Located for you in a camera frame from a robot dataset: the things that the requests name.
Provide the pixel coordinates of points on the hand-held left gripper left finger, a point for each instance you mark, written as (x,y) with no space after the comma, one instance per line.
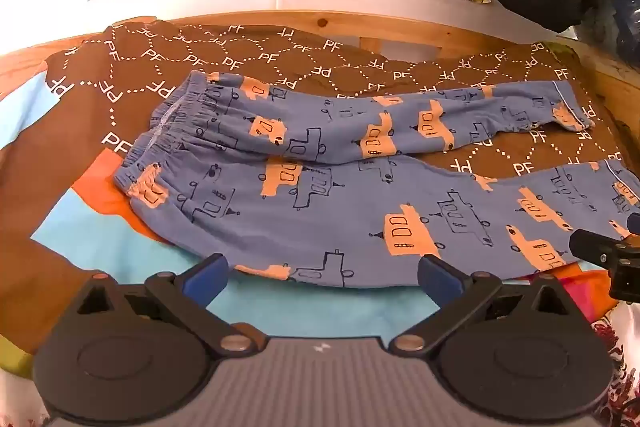
(207,279)

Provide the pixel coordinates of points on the brown printed blanket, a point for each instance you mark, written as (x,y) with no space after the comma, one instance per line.
(75,117)

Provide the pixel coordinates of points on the wooden bed frame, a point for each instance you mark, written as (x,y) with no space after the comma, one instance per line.
(310,20)

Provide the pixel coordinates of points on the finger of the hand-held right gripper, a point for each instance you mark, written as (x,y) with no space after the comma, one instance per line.
(634,223)
(592,247)

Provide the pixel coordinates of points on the blue printed pants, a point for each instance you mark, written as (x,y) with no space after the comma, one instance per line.
(320,187)

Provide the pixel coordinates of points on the white floral bedsheet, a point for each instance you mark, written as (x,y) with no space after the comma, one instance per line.
(622,352)

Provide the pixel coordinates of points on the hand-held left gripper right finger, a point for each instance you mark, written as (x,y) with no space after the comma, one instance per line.
(436,279)

